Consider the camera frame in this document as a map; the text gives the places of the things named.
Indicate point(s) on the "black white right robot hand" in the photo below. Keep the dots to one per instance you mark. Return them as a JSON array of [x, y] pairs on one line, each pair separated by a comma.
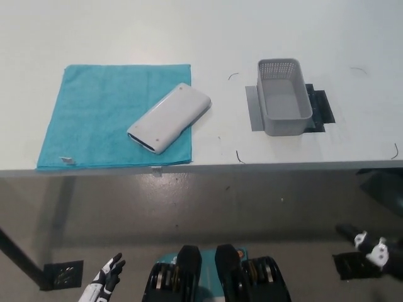
[[379, 255]]

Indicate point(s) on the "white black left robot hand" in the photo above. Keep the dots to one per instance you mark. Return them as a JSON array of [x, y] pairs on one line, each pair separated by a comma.
[[105, 280]]

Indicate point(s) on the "black floor tape patch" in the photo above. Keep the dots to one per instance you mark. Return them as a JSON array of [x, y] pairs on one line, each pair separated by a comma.
[[349, 267], [64, 275]]

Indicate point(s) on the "black table leg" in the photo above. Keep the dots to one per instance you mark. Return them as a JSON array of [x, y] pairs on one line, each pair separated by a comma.
[[20, 256]]

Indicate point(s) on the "small white barcode sticker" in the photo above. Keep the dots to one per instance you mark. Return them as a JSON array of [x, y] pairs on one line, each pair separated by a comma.
[[156, 171]]

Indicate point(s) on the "grey perforated plastic basket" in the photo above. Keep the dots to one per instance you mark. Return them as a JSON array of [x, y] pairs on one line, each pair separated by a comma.
[[283, 126]]

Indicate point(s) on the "teal microfibre cloth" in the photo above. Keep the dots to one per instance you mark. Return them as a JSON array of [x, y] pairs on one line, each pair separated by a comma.
[[91, 119]]

